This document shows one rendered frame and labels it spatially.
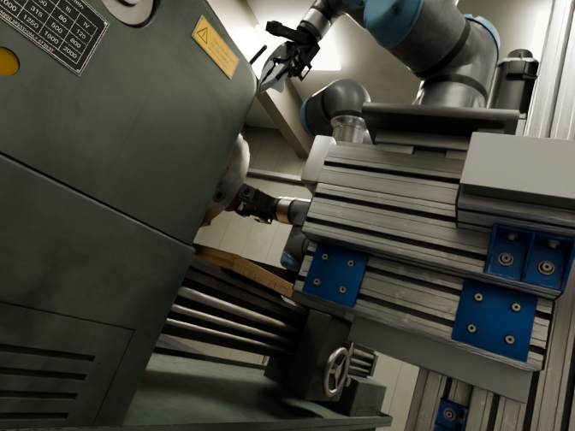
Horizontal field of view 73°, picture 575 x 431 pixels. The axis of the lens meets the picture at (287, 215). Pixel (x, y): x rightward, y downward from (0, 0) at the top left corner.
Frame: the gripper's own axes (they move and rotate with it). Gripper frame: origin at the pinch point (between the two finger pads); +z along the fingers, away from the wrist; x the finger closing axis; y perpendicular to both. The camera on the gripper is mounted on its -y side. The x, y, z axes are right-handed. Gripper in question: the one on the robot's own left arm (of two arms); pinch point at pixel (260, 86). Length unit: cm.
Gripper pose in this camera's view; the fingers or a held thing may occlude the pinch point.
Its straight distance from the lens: 107.1
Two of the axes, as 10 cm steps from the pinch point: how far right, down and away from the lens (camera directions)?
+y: 4.9, 4.0, 7.8
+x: -6.4, -4.4, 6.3
